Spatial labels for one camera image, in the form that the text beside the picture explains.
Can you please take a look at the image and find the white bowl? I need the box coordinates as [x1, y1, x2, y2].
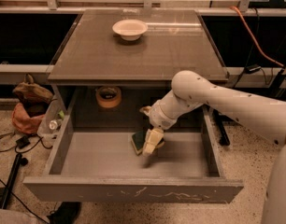
[112, 20, 148, 41]

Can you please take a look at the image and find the black power adapter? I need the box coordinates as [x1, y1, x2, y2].
[244, 64, 261, 74]

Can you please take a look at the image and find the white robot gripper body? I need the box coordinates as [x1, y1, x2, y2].
[149, 100, 179, 130]

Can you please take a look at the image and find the black table leg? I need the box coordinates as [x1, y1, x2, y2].
[213, 110, 230, 146]

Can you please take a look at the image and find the orange cable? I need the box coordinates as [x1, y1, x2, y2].
[229, 5, 286, 68]

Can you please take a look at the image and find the open grey top drawer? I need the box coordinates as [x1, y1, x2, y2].
[23, 97, 243, 203]

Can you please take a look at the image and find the black tripod leg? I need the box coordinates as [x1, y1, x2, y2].
[0, 153, 22, 209]

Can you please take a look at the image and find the roll of masking tape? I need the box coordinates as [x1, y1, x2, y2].
[95, 86, 122, 108]

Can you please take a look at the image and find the orange cloth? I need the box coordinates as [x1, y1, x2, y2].
[11, 103, 45, 134]

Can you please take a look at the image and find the green and yellow sponge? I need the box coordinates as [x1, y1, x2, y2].
[132, 131, 147, 156]

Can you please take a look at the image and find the clear plastic bottle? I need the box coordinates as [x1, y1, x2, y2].
[37, 100, 64, 140]

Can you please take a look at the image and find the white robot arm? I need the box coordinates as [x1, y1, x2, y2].
[141, 71, 286, 224]

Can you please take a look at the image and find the grey cabinet with counter top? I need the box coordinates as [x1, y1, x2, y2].
[49, 10, 227, 131]

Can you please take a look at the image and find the black floor cable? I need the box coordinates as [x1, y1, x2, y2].
[0, 133, 53, 156]

